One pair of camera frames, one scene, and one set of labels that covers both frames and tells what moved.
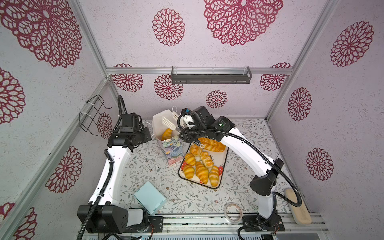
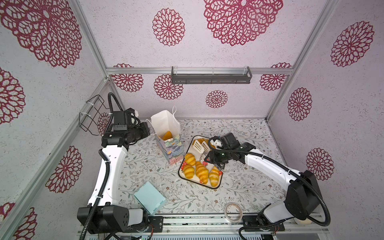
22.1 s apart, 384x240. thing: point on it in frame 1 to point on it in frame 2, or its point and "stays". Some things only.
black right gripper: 187,136 to 212,158
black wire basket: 88,121 stays
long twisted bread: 212,145 stays
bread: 166,134 stays
